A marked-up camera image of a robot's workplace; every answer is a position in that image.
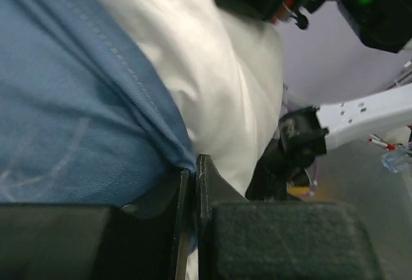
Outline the white pillow with red logo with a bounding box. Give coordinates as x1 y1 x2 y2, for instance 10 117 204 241
70 0 285 280

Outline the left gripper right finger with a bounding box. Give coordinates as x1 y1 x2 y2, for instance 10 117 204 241
196 154 383 279

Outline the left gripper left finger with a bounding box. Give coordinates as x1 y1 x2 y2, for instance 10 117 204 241
1 171 191 279

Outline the blue lettered pillowcase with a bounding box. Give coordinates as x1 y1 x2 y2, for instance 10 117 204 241
1 0 196 206

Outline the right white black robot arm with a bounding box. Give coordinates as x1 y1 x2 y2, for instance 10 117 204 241
215 0 411 201

